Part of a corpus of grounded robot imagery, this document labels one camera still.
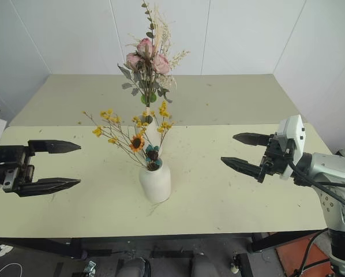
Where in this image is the pink rose dried bouquet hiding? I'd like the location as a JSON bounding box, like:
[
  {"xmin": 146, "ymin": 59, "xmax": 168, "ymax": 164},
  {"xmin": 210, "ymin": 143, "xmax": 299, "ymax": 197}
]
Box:
[{"xmin": 117, "ymin": 0, "xmax": 191, "ymax": 125}]

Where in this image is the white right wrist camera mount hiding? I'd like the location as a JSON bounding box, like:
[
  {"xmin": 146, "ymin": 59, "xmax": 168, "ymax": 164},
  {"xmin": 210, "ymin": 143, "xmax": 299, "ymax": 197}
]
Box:
[{"xmin": 277, "ymin": 114, "xmax": 306, "ymax": 180}]

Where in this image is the squat white ceramic vase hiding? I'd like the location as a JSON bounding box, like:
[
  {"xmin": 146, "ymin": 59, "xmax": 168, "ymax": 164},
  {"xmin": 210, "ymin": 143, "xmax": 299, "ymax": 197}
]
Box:
[{"xmin": 138, "ymin": 166, "xmax": 172, "ymax": 204}]

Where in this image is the thin white floor cable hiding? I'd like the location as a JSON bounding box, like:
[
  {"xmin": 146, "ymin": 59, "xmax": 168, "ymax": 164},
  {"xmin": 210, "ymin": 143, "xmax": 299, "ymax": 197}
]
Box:
[{"xmin": 0, "ymin": 261, "xmax": 21, "ymax": 277}]

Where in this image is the caster wheel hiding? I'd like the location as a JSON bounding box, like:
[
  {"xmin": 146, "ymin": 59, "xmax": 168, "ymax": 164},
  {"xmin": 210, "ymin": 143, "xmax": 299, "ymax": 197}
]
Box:
[
  {"xmin": 84, "ymin": 260, "xmax": 98, "ymax": 275},
  {"xmin": 231, "ymin": 252, "xmax": 240, "ymax": 274}
]

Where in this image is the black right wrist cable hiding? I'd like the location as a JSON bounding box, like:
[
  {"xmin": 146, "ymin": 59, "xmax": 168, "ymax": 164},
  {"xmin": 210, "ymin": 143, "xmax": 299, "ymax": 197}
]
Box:
[{"xmin": 287, "ymin": 159, "xmax": 345, "ymax": 216}]

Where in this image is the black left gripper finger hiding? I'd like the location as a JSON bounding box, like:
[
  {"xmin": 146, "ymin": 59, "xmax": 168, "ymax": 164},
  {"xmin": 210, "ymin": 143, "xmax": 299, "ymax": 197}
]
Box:
[
  {"xmin": 16, "ymin": 177, "xmax": 82, "ymax": 199},
  {"xmin": 28, "ymin": 140, "xmax": 82, "ymax": 157}
]

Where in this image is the orange floor mat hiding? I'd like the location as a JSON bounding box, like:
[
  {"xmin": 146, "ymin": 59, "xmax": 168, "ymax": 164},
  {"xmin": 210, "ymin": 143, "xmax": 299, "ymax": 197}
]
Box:
[{"xmin": 275, "ymin": 234, "xmax": 333, "ymax": 277}]

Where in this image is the slim white ceramic vase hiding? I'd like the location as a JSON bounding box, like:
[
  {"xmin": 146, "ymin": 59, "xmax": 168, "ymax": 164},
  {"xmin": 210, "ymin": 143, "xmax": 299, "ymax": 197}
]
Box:
[{"xmin": 134, "ymin": 107, "xmax": 163, "ymax": 154}]

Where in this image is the black table frame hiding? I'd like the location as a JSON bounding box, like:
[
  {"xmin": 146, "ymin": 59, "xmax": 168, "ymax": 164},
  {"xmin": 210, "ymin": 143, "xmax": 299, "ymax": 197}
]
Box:
[{"xmin": 0, "ymin": 226, "xmax": 331, "ymax": 260}]

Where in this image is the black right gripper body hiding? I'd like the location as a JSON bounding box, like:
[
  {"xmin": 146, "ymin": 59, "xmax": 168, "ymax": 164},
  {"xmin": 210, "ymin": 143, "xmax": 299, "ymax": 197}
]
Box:
[{"xmin": 258, "ymin": 133, "xmax": 295, "ymax": 177}]

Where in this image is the yellow sunflower dried bouquet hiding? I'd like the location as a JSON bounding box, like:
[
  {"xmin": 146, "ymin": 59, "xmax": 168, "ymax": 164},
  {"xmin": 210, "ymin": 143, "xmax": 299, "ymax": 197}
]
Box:
[{"xmin": 82, "ymin": 100, "xmax": 175, "ymax": 171}]

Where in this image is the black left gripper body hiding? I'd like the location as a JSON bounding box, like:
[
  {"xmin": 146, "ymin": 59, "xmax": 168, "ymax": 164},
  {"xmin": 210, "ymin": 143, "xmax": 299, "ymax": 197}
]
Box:
[{"xmin": 0, "ymin": 145, "xmax": 36, "ymax": 193}]

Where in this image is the black right arm base cable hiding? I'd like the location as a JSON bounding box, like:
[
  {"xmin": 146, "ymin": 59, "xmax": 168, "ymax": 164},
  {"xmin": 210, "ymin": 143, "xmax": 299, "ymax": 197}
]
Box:
[{"xmin": 294, "ymin": 230, "xmax": 336, "ymax": 277}]

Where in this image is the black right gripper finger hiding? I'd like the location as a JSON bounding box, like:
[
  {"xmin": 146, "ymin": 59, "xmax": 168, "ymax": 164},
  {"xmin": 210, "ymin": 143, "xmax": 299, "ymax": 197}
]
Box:
[
  {"xmin": 232, "ymin": 132, "xmax": 273, "ymax": 147},
  {"xmin": 220, "ymin": 156, "xmax": 270, "ymax": 184}
]

